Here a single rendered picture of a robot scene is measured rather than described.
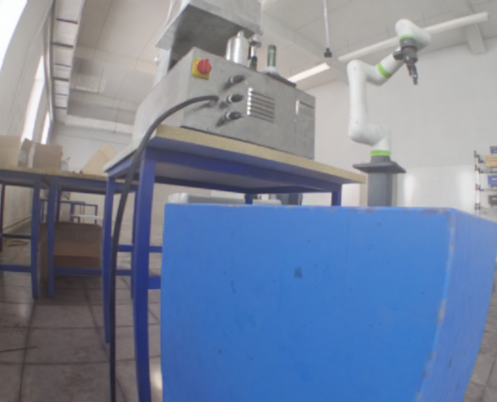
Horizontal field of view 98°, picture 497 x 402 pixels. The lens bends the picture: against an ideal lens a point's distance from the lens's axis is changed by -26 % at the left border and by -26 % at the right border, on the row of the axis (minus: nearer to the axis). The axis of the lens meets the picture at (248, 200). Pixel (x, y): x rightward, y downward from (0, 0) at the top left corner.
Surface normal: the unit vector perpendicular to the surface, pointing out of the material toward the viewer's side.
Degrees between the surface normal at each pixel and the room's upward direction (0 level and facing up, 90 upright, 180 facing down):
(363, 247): 90
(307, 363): 90
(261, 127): 90
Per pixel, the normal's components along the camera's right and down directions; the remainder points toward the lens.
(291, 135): 0.58, 0.00
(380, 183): -0.72, -0.08
